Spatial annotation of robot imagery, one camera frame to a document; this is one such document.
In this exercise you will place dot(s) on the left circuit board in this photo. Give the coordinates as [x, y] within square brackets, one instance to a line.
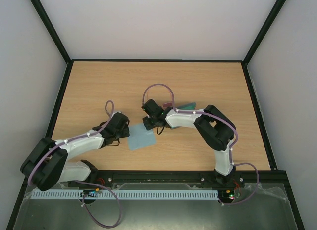
[91, 193]

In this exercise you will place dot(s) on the right circuit board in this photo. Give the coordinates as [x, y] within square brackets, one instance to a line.
[228, 196]

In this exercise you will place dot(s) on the light blue cable duct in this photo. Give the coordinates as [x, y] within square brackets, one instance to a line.
[131, 195]

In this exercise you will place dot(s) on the grey-green glasses case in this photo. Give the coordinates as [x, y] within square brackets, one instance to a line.
[188, 106]

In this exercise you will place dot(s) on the pink sunglasses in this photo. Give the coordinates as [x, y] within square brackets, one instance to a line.
[166, 105]

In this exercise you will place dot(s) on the blue cleaning cloth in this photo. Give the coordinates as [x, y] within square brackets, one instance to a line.
[140, 137]

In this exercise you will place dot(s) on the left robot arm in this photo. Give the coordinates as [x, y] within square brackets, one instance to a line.
[48, 163]

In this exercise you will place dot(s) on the black aluminium front rail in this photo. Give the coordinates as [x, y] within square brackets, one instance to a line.
[204, 179]

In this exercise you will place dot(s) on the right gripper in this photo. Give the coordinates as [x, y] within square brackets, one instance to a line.
[148, 123]

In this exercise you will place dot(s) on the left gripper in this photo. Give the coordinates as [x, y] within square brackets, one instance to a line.
[126, 133]

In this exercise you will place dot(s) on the black cage frame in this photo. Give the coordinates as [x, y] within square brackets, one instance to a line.
[278, 5]

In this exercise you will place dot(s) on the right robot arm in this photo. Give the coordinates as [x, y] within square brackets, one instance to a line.
[216, 130]

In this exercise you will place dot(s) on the circuit board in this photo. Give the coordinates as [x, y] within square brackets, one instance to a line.
[228, 196]
[91, 193]

